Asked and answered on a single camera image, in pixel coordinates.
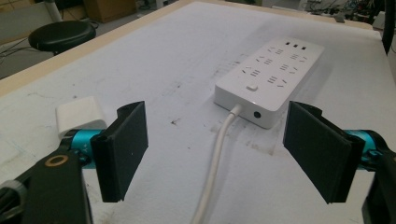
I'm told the white power strip cable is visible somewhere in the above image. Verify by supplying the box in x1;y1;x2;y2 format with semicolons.
190;104;243;224

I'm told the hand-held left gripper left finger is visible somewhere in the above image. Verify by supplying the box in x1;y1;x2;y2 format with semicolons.
90;100;149;203

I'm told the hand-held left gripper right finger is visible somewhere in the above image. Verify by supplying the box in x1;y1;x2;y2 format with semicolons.
282;100;366;204

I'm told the white power strip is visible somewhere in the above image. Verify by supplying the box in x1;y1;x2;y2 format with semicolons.
213;36;325;130

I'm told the black round stool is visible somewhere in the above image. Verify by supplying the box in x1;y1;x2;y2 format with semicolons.
27;20;97;56

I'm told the brown cardboard box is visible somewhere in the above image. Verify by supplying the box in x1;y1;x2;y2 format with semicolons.
83;0;138;23

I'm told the white charger plug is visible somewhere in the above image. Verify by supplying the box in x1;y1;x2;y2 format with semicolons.
55;95;107;139

